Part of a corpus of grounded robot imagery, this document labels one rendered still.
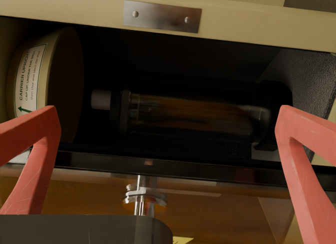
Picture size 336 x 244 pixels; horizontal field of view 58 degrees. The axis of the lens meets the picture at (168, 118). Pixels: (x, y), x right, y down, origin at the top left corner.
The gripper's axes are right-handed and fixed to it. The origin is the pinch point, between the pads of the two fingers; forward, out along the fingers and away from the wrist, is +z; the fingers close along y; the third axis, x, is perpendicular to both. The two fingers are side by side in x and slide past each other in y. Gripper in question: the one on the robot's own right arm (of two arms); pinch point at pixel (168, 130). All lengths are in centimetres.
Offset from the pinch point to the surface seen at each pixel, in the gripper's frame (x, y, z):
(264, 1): 11, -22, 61
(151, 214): 6.3, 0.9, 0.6
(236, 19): 1.4, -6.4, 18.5
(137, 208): 6.1, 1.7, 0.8
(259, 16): 1.1, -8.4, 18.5
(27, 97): 10.3, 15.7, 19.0
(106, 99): 14.6, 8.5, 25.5
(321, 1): 6.0, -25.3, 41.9
